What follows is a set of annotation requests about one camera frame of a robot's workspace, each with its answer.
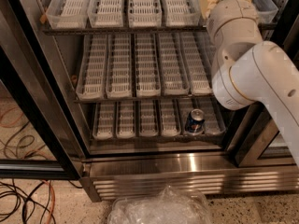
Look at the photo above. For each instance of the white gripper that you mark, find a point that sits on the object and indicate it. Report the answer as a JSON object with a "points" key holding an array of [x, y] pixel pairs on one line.
{"points": [[232, 12]]}

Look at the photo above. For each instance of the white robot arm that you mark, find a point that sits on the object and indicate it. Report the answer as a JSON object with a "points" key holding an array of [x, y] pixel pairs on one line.
{"points": [[247, 69]]}

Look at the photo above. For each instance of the stainless steel fridge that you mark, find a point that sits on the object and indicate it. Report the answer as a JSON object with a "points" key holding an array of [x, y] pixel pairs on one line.
{"points": [[149, 64]]}

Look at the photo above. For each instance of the blue can bottom shelf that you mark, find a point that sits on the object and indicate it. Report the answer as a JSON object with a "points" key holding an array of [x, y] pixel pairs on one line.
{"points": [[195, 122]]}

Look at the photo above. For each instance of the right glass fridge door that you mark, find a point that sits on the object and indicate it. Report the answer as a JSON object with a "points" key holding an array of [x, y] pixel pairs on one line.
{"points": [[261, 143]]}

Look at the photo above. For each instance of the open glass fridge door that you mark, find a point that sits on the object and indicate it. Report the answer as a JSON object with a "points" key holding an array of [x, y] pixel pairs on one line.
{"points": [[37, 69]]}

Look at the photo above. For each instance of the clear plastic bag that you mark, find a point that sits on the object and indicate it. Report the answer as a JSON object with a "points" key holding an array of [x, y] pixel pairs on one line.
{"points": [[170, 206]]}

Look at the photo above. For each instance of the top wire shelf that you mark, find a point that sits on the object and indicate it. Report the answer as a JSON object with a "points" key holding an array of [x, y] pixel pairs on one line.
{"points": [[123, 30]]}

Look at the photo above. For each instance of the wire shelf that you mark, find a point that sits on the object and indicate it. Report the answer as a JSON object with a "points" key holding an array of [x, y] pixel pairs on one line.
{"points": [[163, 139], [133, 98], [123, 30]]}

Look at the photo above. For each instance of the middle wire shelf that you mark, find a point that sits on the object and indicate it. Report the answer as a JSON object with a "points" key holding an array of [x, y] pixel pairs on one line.
{"points": [[133, 98]]}

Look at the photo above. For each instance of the bottom wire shelf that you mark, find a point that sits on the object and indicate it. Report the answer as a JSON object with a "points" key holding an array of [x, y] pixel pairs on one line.
{"points": [[163, 139]]}

